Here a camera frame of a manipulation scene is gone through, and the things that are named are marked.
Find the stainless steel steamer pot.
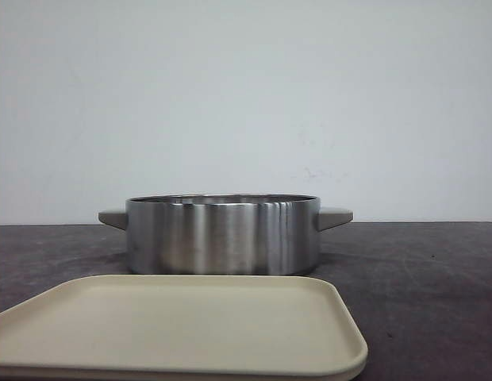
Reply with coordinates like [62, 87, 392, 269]
[98, 194, 353, 275]

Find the cream plastic tray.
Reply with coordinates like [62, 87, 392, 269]
[0, 275, 368, 380]

